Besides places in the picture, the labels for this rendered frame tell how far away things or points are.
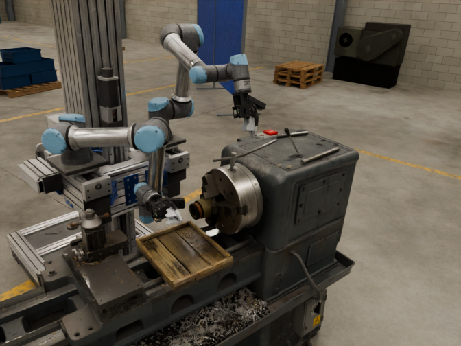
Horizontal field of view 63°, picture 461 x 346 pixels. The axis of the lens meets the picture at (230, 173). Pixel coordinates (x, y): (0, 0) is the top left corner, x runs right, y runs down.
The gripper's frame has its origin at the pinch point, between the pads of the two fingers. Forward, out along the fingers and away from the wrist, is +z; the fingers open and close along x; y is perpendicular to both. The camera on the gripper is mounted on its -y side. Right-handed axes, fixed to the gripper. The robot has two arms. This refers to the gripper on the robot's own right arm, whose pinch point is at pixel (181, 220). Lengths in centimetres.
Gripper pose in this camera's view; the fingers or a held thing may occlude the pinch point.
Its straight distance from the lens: 159.4
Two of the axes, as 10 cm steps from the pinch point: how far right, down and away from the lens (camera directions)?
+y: -7.9, 2.4, -5.6
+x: 0.3, -9.0, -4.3
